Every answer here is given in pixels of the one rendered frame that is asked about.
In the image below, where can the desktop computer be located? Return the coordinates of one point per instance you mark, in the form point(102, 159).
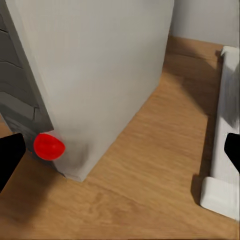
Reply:
point(73, 73)

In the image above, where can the desk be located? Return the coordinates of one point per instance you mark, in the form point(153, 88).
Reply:
point(220, 191)

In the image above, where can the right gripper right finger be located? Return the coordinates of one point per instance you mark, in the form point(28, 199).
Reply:
point(232, 149)

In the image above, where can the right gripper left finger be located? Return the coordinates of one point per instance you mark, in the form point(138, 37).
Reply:
point(12, 149)

